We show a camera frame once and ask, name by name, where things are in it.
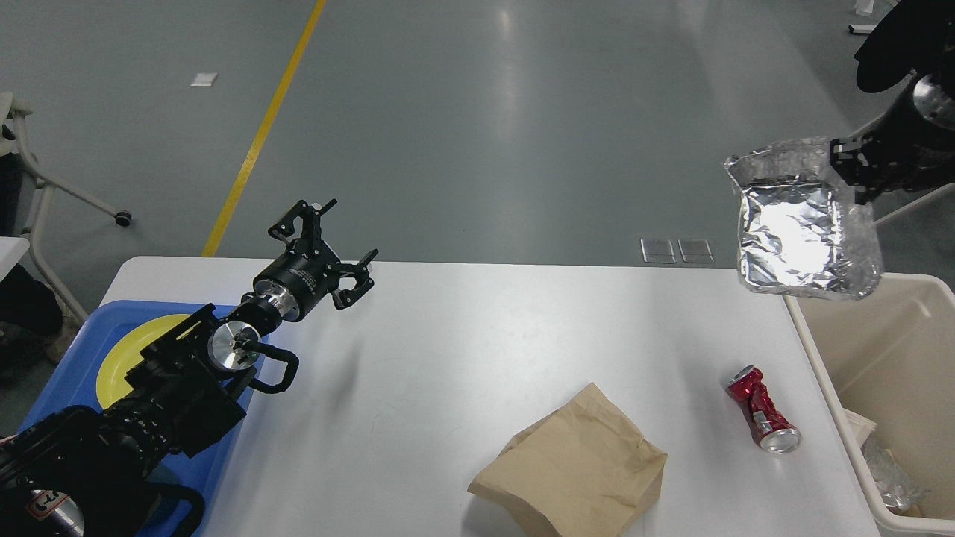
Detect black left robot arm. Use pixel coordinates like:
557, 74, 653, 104
1, 198, 378, 536

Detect right side office chair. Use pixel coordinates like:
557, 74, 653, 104
874, 183, 954, 227

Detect crumpled clear plastic wrap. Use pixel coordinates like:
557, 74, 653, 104
862, 436, 930, 515

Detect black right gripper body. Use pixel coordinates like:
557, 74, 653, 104
862, 74, 954, 193

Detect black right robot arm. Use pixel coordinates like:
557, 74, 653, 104
830, 1, 954, 205

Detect silver foil wrapper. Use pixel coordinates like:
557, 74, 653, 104
723, 136, 883, 301

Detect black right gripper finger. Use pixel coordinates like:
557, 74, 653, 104
830, 137, 886, 205

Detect brown paper bag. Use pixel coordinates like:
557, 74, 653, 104
468, 383, 669, 536

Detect white side table edge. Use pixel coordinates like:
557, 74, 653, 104
0, 236, 30, 280

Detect red wrapper piece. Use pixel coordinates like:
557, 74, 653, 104
725, 365, 802, 454

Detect yellow plastic plate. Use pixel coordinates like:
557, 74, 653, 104
95, 314, 188, 410

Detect beige plastic bin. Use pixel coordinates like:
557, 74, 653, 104
784, 273, 954, 536

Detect white paper cup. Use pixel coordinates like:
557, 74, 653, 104
842, 408, 877, 450

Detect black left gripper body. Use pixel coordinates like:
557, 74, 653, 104
252, 251, 345, 322

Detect white office chair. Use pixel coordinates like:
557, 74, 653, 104
1, 92, 134, 323

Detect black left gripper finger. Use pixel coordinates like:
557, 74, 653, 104
267, 198, 338, 258
328, 249, 379, 310

